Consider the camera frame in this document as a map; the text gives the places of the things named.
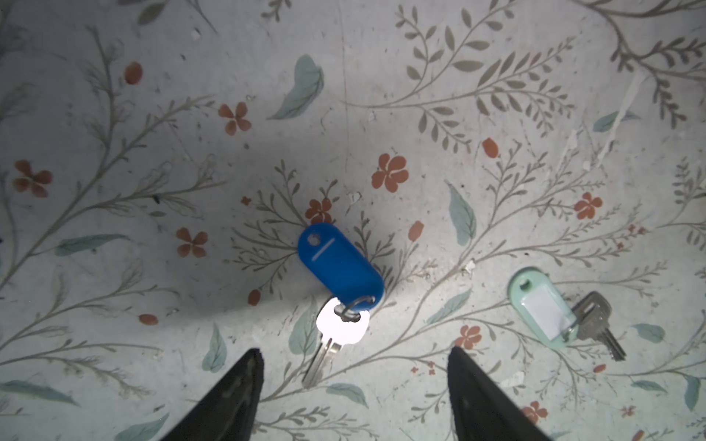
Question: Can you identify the grey key on green tag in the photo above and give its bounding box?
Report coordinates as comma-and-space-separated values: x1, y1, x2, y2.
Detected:
572, 291, 627, 362

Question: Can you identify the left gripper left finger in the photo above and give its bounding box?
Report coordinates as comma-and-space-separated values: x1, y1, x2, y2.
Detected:
164, 348, 264, 441

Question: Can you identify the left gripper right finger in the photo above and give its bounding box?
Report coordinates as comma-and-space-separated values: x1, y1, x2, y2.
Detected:
447, 347, 550, 441

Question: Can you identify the blue key tag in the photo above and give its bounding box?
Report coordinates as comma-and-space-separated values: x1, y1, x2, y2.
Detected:
297, 222, 385, 312

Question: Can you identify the mint green key tag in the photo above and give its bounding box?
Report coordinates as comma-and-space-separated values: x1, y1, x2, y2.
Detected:
507, 268, 578, 349

